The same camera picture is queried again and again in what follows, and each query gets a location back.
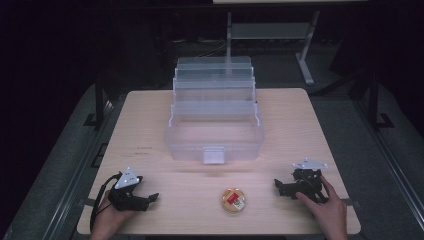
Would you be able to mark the person's right hand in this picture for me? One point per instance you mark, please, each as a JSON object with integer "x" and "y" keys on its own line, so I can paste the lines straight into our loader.
{"x": 328, "y": 210}

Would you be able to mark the person's left hand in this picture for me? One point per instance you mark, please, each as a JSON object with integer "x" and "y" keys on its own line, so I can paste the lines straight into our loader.
{"x": 110, "y": 216}

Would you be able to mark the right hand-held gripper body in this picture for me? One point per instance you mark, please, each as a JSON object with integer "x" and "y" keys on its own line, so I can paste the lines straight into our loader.
{"x": 308, "y": 181}

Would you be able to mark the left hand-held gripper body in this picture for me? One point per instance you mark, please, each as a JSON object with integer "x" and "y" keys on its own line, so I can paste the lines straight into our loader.
{"x": 124, "y": 195}

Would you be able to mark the aluminium rail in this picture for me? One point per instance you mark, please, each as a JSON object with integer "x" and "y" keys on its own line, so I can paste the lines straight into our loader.
{"x": 76, "y": 173}
{"x": 393, "y": 166}

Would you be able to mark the grey metal stand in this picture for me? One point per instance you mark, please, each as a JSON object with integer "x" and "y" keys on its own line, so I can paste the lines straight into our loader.
{"x": 266, "y": 30}

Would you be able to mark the black frame post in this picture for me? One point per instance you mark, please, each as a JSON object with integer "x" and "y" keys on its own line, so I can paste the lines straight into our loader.
{"x": 99, "y": 100}
{"x": 374, "y": 100}

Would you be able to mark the clear plastic tiered storage box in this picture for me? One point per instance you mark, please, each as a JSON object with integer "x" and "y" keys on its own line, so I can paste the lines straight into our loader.
{"x": 215, "y": 131}

